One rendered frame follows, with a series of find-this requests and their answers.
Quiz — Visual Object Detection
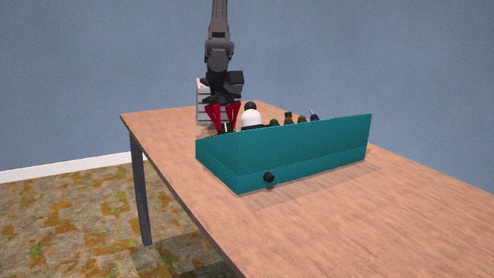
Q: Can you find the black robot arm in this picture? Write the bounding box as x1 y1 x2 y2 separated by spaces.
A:
200 0 245 96

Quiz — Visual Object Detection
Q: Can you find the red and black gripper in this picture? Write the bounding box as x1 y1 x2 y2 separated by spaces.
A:
201 93 242 131

